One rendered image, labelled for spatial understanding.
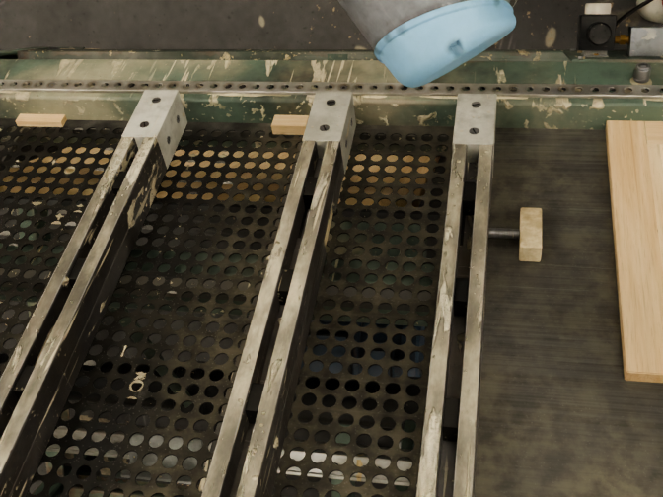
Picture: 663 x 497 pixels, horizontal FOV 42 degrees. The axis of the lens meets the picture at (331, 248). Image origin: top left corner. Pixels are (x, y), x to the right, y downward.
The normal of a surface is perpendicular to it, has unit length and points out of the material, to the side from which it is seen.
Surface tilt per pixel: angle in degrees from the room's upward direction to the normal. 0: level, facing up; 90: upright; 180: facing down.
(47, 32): 0
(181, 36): 0
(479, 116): 59
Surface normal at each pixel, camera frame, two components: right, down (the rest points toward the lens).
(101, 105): -0.16, 0.73
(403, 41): -0.49, 0.52
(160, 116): -0.11, -0.68
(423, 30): -0.29, 0.39
